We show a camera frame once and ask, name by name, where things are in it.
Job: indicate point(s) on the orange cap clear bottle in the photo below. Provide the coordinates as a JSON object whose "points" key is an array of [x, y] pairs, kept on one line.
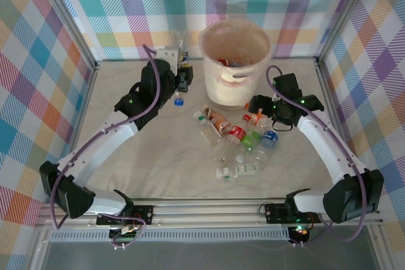
{"points": [[247, 104]]}

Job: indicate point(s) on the small blue bottle cap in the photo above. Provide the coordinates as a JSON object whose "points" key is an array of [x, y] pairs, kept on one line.
{"points": [[179, 101]]}

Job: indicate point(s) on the blue yellow label bottle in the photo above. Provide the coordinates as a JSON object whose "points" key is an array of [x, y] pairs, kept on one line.
{"points": [[181, 45]]}

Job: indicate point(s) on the light blue label bottle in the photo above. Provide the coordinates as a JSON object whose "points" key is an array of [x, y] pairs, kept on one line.
{"points": [[269, 138]]}

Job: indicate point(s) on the red label red cap bottle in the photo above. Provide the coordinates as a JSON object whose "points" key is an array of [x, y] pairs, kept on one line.
{"points": [[237, 132]]}

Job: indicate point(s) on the bright green label bottle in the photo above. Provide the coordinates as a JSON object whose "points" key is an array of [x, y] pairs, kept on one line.
{"points": [[248, 140]]}

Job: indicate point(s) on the brown bottle beige cap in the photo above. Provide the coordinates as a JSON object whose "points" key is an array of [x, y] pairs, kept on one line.
{"points": [[218, 121]]}

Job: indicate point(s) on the green tag white cap bottle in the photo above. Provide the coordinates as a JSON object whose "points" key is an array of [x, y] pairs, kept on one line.
{"points": [[209, 132]]}

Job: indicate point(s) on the white green label bottle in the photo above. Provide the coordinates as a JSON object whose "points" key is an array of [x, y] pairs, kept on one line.
{"points": [[246, 169]]}

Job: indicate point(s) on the small clear white cap bottle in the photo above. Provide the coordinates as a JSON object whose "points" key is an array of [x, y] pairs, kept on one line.
{"points": [[224, 173]]}

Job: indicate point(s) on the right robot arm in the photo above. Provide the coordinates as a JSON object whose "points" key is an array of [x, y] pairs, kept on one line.
{"points": [[322, 143]]}

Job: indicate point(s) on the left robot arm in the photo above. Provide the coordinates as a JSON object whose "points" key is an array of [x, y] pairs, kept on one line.
{"points": [[98, 156]]}

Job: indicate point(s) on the white ribbed plastic bin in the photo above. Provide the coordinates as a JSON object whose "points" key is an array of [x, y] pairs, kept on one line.
{"points": [[228, 93]]}

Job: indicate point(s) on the small electronics board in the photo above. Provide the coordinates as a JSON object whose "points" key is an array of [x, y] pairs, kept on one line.
{"points": [[125, 233], [300, 232]]}

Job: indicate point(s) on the aluminium side rail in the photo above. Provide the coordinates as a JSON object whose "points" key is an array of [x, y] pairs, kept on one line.
{"points": [[80, 108], [336, 115]]}

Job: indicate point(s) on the aluminium frame post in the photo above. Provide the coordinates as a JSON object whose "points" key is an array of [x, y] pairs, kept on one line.
{"points": [[72, 26], [346, 14]]}

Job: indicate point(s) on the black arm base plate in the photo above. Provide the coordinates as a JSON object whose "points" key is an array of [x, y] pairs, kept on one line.
{"points": [[144, 213], [275, 213]]}

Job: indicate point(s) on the wide aluminium base rail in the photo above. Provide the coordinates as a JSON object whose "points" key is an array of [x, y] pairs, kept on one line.
{"points": [[205, 211]]}

